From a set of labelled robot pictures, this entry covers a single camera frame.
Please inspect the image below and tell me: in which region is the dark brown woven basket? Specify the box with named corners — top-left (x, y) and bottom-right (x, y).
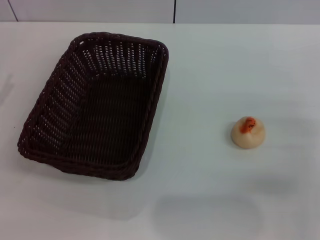
top-left (16, 32), bottom-right (170, 181)

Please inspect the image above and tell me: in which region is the cream steamed bun orange topping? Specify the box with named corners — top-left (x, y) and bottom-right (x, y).
top-left (230, 116), bottom-right (266, 150)

